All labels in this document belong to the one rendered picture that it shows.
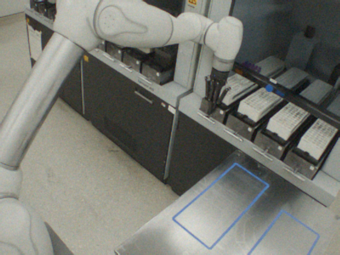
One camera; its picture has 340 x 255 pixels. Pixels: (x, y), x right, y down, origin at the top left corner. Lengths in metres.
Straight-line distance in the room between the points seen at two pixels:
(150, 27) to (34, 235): 0.55
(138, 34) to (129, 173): 1.50
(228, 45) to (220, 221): 0.64
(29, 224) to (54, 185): 1.34
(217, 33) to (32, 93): 0.71
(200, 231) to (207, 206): 0.10
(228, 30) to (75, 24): 0.60
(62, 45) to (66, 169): 1.44
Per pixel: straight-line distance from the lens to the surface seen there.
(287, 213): 1.06
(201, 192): 1.01
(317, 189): 1.35
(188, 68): 1.57
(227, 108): 1.42
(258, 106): 1.39
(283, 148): 1.32
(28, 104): 0.84
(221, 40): 1.22
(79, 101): 2.40
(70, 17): 0.83
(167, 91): 1.59
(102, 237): 1.84
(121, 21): 0.70
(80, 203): 1.98
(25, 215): 0.77
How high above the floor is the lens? 1.58
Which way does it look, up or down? 39 degrees down
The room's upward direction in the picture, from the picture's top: 10 degrees clockwise
